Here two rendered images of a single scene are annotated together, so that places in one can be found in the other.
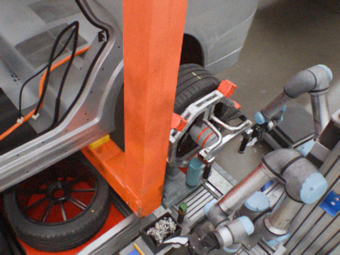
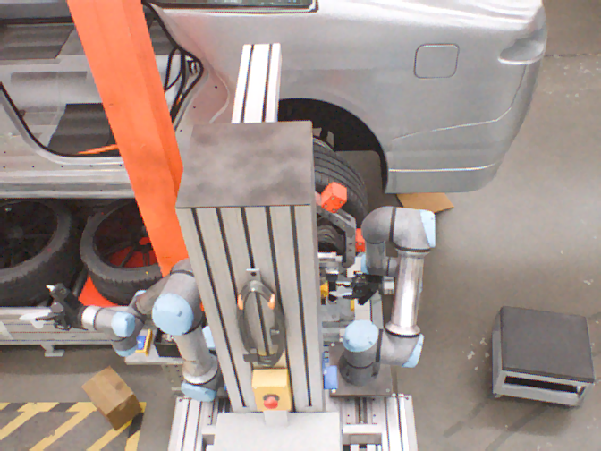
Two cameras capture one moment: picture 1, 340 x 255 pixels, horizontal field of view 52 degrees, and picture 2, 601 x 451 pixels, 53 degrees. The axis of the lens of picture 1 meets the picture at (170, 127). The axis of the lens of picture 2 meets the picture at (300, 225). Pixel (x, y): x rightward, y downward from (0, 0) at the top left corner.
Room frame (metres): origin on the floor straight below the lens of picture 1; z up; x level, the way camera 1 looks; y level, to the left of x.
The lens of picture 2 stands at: (0.45, -1.60, 2.79)
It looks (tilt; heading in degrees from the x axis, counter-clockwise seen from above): 46 degrees down; 52
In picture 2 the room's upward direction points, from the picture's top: 5 degrees counter-clockwise
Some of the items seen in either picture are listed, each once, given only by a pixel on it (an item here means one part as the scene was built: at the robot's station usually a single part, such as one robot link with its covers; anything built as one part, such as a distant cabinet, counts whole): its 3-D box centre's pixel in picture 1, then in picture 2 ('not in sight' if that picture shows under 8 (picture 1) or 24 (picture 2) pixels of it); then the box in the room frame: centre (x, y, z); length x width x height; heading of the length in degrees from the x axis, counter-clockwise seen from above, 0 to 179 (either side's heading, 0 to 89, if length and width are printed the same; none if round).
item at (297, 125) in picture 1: (289, 133); (537, 358); (2.22, -1.09, 0.17); 0.43 x 0.36 x 0.34; 127
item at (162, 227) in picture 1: (161, 232); (181, 336); (0.94, -0.03, 0.51); 0.20 x 0.14 x 0.13; 134
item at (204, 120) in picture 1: (207, 130); not in sight; (1.33, -0.21, 1.03); 0.19 x 0.18 x 0.11; 47
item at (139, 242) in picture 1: (155, 241); (175, 346); (0.91, 0.00, 0.44); 0.43 x 0.17 x 0.03; 137
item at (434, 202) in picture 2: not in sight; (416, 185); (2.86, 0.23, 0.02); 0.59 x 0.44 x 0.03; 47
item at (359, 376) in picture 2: not in sight; (359, 360); (1.28, -0.80, 0.87); 0.15 x 0.15 x 0.10
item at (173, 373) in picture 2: not in sight; (179, 371); (0.89, 0.02, 0.21); 0.10 x 0.10 x 0.42; 47
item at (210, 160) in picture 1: (205, 157); not in sight; (1.22, -0.22, 0.93); 0.09 x 0.05 x 0.05; 47
